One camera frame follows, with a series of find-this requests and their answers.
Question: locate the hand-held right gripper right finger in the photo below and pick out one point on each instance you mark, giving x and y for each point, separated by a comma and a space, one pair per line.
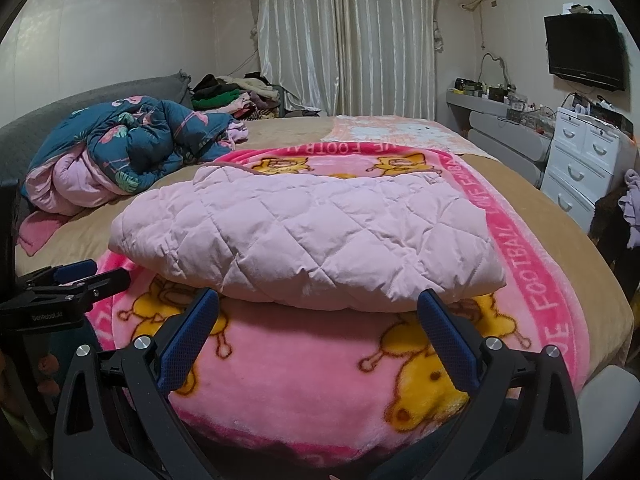
445, 340

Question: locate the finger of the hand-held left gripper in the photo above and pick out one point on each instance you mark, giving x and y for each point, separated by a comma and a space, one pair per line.
75, 270
107, 282

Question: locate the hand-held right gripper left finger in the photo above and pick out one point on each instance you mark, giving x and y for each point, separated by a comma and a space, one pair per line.
192, 332

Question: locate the pink quilted jacket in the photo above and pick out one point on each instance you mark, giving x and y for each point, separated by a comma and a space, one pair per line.
310, 230

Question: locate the dark chair with clothes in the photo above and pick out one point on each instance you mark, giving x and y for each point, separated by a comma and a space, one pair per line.
607, 225

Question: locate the pile of clothes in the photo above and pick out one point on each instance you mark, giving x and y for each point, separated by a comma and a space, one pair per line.
220, 92

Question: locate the person's left hand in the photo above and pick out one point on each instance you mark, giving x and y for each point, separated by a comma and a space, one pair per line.
47, 365

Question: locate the pink towel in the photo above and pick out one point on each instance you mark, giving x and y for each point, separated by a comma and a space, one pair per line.
40, 232

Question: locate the pink printed blanket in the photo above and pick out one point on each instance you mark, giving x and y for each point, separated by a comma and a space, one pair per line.
300, 370

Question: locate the blue floral duvet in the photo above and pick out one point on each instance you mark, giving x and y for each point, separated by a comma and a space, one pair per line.
140, 140

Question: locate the grey headboard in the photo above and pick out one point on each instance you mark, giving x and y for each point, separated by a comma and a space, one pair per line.
75, 97

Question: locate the grey dresser shelf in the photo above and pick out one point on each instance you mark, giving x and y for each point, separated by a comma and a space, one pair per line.
505, 140

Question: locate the pink checked cat blanket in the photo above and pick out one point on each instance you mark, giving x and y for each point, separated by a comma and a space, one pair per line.
400, 132

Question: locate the white drawer cabinet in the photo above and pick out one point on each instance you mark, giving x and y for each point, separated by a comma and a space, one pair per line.
575, 165

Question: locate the bed with tan sheet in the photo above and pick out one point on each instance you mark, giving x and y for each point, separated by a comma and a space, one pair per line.
280, 130

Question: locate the purple cloth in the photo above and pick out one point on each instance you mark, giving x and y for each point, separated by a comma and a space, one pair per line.
631, 205

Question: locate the clutter of small bottles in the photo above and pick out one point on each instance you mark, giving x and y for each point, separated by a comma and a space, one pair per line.
500, 95

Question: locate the dark flat device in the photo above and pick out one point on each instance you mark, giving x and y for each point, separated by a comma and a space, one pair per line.
610, 115

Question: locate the white curtain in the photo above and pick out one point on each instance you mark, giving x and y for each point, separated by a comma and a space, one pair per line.
350, 35

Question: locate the black wall television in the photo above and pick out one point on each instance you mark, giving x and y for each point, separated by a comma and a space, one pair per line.
585, 50

